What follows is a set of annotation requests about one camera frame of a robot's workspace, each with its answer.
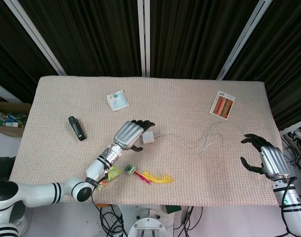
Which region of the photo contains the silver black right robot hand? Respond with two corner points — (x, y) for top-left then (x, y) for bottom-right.
(240, 133), (292, 181)

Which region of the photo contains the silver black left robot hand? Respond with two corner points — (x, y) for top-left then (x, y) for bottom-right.
(113, 119), (156, 152)

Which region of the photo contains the white charger block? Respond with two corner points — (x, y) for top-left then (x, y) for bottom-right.
(142, 132), (155, 145)

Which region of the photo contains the white charger with cable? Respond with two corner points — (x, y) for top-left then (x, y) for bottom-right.
(153, 122), (247, 158)

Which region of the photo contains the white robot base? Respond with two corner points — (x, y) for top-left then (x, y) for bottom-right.
(127, 206), (175, 237)

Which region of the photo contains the black white sneaker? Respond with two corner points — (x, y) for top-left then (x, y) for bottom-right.
(283, 127), (301, 156)

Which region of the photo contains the white tissue pack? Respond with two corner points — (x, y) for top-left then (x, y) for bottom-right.
(106, 90), (130, 113)

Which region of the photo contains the green snack bag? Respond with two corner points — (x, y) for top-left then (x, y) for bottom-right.
(95, 165), (122, 192)

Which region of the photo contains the black stapler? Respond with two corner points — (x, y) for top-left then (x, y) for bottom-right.
(68, 116), (87, 142)

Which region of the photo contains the yellow pink feather shuttlecock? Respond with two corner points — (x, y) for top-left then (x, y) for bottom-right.
(125, 164), (175, 186)

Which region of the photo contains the beige woven tablecloth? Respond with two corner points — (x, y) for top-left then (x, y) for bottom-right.
(8, 75), (285, 207)

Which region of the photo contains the striped picture card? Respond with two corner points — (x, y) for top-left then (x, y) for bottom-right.
(209, 90), (236, 117)

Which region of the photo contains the green object under table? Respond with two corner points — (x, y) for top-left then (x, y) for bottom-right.
(164, 205), (183, 214)

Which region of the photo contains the black curtain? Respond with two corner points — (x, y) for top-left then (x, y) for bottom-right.
(0, 0), (301, 130)

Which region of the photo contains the cardboard box with items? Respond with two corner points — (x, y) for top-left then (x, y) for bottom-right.
(0, 92), (32, 138)

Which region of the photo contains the black floor cable bundle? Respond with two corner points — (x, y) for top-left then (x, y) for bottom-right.
(95, 203), (203, 237)

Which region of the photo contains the white frame post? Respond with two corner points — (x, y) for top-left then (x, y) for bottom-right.
(136, 0), (151, 78)
(216, 0), (267, 81)
(9, 0), (67, 76)

